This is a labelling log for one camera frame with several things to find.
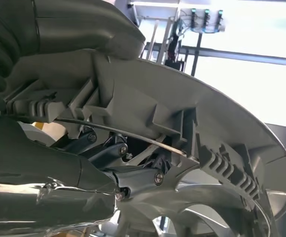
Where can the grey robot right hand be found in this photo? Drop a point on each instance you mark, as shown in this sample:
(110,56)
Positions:
(47,196)

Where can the device with teal lights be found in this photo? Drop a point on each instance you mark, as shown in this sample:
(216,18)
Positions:
(206,19)

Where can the dark metal window frame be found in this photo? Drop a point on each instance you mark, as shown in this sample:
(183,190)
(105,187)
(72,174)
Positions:
(244,56)

